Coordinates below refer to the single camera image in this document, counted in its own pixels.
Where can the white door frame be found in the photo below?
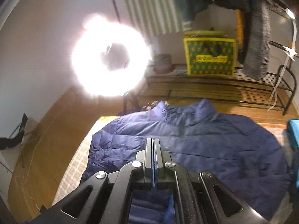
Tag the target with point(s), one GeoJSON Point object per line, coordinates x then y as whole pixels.
{"type": "Point", "coordinates": [14, 2]}

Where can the black metal clothes rack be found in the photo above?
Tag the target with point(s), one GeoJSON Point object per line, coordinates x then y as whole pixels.
{"type": "Point", "coordinates": [233, 86]}

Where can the green striped wall poster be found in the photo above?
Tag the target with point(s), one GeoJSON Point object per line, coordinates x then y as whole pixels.
{"type": "Point", "coordinates": [149, 9]}

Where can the black folding stand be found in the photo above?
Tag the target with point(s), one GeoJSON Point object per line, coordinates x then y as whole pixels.
{"type": "Point", "coordinates": [14, 140]}

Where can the black light tripod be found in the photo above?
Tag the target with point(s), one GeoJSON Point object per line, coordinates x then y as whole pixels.
{"type": "Point", "coordinates": [128, 102]}

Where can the navy puffer jacket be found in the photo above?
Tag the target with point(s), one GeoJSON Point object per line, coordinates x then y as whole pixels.
{"type": "Point", "coordinates": [210, 140]}

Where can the dark green jacket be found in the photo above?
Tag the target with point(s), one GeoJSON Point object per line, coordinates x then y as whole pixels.
{"type": "Point", "coordinates": [178, 4]}

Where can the floral dark cloth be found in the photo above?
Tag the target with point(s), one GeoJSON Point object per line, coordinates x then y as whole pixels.
{"type": "Point", "coordinates": [151, 105]}

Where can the small plant pot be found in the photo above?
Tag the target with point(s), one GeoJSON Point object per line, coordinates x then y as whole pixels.
{"type": "Point", "coordinates": [163, 63]}

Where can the yellow green storage bag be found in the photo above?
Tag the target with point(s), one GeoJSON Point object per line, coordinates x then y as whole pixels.
{"type": "Point", "coordinates": [210, 67]}

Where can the white clip lamp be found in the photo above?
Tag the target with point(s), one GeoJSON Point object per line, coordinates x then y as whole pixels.
{"type": "Point", "coordinates": [290, 13]}

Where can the grey plaid coat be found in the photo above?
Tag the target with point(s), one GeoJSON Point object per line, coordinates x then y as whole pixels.
{"type": "Point", "coordinates": [257, 46]}

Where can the turquoise cloth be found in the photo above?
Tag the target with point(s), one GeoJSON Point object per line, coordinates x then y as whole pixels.
{"type": "Point", "coordinates": [294, 135]}

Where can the tall cardboard box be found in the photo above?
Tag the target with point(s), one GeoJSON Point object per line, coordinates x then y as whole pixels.
{"type": "Point", "coordinates": [240, 28]}

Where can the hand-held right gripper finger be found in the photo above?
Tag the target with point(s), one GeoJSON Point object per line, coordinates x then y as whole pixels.
{"type": "Point", "coordinates": [155, 168]}
{"type": "Point", "coordinates": [152, 168]}

